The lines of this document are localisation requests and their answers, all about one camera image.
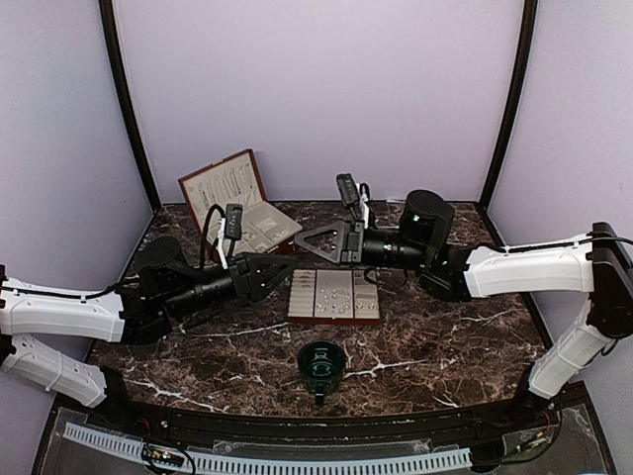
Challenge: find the left black frame post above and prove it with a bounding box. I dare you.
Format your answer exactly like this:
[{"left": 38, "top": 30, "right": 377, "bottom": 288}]
[{"left": 98, "top": 0, "right": 162, "bottom": 214}]

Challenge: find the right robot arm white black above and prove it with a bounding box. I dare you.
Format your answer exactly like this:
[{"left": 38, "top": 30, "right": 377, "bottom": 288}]
[{"left": 295, "top": 190, "right": 632, "bottom": 429}]

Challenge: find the right black frame post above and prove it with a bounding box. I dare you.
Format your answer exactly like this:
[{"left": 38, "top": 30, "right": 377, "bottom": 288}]
[{"left": 478, "top": 0, "right": 538, "bottom": 213}]

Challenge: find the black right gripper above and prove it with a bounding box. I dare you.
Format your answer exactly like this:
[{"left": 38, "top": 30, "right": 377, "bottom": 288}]
[{"left": 294, "top": 219, "right": 431, "bottom": 271}]

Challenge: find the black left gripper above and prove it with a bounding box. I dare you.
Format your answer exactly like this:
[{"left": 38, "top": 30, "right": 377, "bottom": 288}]
[{"left": 164, "top": 250, "right": 299, "bottom": 320}]

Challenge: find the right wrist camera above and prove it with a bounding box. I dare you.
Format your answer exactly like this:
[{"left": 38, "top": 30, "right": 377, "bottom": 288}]
[{"left": 336, "top": 173, "right": 370, "bottom": 228}]

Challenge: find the black frame post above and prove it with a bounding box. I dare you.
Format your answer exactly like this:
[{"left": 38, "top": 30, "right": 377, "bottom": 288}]
[
  {"left": 478, "top": 0, "right": 538, "bottom": 213},
  {"left": 98, "top": 0, "right": 162, "bottom": 214}
]

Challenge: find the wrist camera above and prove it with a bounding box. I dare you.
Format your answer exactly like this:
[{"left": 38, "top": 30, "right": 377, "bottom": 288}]
[
  {"left": 217, "top": 204, "right": 243, "bottom": 269},
  {"left": 336, "top": 173, "right": 370, "bottom": 228}
]

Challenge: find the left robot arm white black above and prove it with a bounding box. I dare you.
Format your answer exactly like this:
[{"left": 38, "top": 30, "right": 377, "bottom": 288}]
[{"left": 1, "top": 237, "right": 296, "bottom": 431}]

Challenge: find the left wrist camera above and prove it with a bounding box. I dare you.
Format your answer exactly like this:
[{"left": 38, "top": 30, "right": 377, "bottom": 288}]
[{"left": 217, "top": 204, "right": 243, "bottom": 269}]

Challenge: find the dark green glass mug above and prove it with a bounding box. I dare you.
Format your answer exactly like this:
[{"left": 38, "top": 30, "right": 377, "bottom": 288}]
[{"left": 298, "top": 340, "right": 347, "bottom": 407}]

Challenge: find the red jewelry tray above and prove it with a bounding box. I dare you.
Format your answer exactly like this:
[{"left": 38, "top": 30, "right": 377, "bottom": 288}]
[{"left": 287, "top": 269, "right": 381, "bottom": 326}]

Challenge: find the red jewelry box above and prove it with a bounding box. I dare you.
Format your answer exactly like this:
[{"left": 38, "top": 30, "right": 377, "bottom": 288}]
[{"left": 177, "top": 147, "right": 304, "bottom": 263}]

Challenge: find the black front rail base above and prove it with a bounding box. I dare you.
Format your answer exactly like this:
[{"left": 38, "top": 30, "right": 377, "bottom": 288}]
[{"left": 87, "top": 364, "right": 560, "bottom": 458}]

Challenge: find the white slotted cable duct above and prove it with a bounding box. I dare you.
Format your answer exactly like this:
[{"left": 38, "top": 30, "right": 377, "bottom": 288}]
[{"left": 62, "top": 423, "right": 472, "bottom": 474}]

